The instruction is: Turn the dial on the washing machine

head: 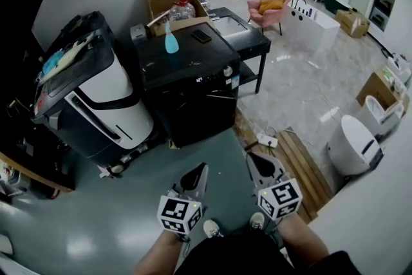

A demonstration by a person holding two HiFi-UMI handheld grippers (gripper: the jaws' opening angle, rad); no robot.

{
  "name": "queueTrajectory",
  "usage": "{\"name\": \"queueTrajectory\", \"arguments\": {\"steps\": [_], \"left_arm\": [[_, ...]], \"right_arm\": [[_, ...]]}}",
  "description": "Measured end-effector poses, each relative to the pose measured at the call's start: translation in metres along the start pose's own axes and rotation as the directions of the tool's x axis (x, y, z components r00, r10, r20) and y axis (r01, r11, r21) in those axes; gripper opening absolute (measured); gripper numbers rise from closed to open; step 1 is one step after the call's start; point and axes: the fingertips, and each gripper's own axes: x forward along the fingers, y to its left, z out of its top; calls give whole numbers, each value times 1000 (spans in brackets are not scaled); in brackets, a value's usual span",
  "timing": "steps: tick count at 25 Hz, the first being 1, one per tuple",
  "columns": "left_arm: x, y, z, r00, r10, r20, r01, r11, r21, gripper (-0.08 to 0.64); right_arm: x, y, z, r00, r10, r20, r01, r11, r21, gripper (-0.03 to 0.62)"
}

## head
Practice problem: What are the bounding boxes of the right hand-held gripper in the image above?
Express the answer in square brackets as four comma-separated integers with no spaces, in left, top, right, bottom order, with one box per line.
[246,151,303,222]

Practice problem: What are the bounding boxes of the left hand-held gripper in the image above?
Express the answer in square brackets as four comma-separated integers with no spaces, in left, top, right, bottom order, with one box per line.
[156,162,209,234]

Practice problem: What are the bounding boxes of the black washing machine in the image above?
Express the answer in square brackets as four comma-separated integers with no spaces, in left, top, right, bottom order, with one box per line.
[134,21,242,149]

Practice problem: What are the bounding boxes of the person's left forearm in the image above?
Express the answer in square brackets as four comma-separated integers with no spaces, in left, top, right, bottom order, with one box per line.
[134,229,191,275]

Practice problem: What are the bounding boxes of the person's right forearm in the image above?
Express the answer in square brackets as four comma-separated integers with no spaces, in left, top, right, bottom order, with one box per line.
[276,213,330,269]

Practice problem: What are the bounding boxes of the white and black machine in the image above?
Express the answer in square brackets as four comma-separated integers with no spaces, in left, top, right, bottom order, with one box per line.
[30,10,155,169]

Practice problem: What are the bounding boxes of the white power strip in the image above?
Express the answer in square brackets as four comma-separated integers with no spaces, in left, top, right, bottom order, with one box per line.
[256,133,279,149]

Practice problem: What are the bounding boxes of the wooden planks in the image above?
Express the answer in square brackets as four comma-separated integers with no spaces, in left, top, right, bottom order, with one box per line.
[276,128,336,223]

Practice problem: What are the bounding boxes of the person's left white shoe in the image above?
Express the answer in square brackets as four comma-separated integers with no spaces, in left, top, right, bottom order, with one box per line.
[202,219,222,239]

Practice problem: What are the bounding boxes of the person's white shoe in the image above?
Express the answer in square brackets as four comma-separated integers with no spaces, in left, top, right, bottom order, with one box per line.
[249,211,267,231]
[202,219,222,239]

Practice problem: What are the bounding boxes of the person's right white shoe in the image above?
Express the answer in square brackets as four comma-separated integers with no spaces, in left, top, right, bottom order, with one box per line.
[249,211,267,231]

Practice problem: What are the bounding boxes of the person's black clothing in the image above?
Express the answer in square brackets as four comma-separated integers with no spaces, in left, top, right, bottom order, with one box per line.
[175,228,366,275]

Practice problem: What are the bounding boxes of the white toilet with open lid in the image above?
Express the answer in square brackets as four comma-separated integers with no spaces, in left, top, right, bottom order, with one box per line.
[362,94,405,140]

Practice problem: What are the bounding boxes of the black sink table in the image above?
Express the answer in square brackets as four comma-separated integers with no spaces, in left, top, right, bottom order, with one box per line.
[207,6,271,95]

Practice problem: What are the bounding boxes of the brown cardboard box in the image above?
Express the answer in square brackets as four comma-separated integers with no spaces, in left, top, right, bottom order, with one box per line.
[355,70,402,111]

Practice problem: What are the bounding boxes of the blue spray bottle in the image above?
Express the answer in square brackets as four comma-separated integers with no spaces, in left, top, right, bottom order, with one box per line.
[164,21,180,54]

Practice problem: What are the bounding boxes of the black phone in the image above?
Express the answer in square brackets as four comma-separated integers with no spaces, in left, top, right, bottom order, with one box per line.
[190,29,212,44]

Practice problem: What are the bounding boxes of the pink armchair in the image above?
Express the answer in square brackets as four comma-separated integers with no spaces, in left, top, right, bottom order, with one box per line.
[247,0,293,36]

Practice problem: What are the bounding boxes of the small silver appliance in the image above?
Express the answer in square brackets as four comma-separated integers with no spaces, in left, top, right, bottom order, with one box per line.
[129,23,149,43]

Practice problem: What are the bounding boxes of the wooden shelf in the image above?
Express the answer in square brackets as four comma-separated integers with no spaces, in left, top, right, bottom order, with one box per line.
[0,151,77,201]

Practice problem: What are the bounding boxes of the yellow cushion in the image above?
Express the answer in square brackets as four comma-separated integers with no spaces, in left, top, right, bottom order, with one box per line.
[257,0,287,15]

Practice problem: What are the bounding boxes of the taped cardboard box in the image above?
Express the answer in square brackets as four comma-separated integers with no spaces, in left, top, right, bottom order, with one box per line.
[334,8,371,39]

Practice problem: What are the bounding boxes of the clear red-capped plastic jug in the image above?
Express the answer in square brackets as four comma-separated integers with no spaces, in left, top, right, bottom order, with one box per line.
[168,0,196,22]

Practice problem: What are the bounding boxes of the white plastic sheet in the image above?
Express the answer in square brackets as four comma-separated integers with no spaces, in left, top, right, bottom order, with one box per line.
[35,35,100,85]

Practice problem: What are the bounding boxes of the green bathtub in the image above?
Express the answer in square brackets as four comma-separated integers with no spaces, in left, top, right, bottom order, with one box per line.
[321,0,353,15]

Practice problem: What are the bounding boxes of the blue cloth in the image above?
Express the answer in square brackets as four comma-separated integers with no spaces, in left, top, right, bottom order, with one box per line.
[42,51,66,73]

